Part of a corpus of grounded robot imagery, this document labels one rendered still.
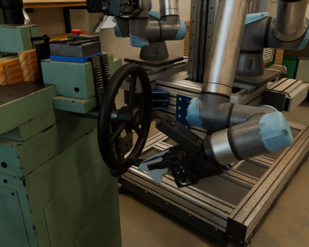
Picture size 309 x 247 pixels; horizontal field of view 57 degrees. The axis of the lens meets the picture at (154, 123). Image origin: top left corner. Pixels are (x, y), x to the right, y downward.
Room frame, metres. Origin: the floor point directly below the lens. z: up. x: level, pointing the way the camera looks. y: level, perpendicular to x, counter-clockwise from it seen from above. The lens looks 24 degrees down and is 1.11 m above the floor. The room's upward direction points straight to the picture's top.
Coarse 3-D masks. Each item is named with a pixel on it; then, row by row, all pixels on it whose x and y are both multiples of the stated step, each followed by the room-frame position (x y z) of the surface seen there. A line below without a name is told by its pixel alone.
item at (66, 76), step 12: (48, 60) 0.72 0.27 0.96; (108, 60) 0.78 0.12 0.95; (48, 72) 0.72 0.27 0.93; (60, 72) 0.70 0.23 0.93; (72, 72) 0.69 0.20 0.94; (84, 72) 0.68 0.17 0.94; (60, 84) 0.70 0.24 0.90; (72, 84) 0.69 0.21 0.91; (84, 84) 0.68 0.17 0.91; (72, 96) 0.69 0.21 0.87; (84, 96) 0.68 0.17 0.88
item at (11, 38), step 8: (0, 24) 0.86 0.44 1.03; (8, 24) 0.86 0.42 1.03; (16, 24) 0.86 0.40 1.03; (0, 32) 0.80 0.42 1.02; (8, 32) 0.79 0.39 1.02; (16, 32) 0.78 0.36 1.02; (24, 32) 0.79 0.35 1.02; (32, 32) 0.82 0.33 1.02; (0, 40) 0.81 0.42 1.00; (8, 40) 0.80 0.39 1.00; (16, 40) 0.79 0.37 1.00; (24, 40) 0.79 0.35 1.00; (0, 48) 0.81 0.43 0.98; (8, 48) 0.80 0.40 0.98; (16, 48) 0.79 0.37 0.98; (24, 48) 0.78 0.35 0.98; (32, 48) 0.81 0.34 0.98
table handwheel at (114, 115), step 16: (128, 64) 0.70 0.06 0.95; (112, 80) 0.63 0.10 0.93; (144, 80) 0.78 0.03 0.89; (112, 96) 0.61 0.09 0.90; (144, 96) 0.81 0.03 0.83; (96, 112) 0.72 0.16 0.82; (112, 112) 0.71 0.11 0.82; (128, 112) 0.68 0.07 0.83; (144, 112) 0.81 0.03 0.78; (128, 128) 0.68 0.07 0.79; (144, 128) 0.79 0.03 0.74; (144, 144) 0.76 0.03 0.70; (112, 160) 0.59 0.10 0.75
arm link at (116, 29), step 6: (114, 18) 1.40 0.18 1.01; (120, 18) 1.39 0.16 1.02; (126, 18) 1.38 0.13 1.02; (120, 24) 1.40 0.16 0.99; (126, 24) 1.39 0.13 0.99; (114, 30) 1.40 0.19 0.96; (120, 30) 1.40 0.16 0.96; (126, 30) 1.41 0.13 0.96; (120, 36) 1.43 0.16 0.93; (126, 36) 1.43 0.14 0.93
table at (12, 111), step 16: (0, 96) 0.62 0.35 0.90; (16, 96) 0.62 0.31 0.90; (32, 96) 0.63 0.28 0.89; (48, 96) 0.68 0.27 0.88; (96, 96) 0.71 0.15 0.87; (0, 112) 0.55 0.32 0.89; (16, 112) 0.58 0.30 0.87; (32, 112) 0.63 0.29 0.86; (80, 112) 0.66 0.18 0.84; (0, 128) 0.54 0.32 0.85
